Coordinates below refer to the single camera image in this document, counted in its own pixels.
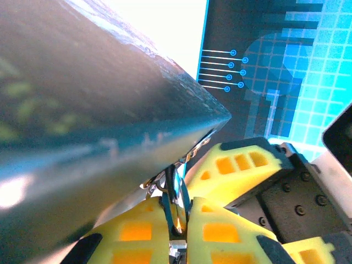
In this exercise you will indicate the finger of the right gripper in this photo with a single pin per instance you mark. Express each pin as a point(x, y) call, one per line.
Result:
point(310, 253)
point(236, 165)

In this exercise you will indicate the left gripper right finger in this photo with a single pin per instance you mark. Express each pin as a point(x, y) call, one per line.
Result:
point(220, 236)

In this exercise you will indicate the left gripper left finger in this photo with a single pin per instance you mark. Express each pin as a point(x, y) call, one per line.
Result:
point(132, 233)

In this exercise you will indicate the starry night print box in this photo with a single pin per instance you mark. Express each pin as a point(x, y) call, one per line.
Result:
point(82, 110)

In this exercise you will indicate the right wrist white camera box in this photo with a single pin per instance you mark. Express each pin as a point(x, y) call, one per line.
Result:
point(335, 165)

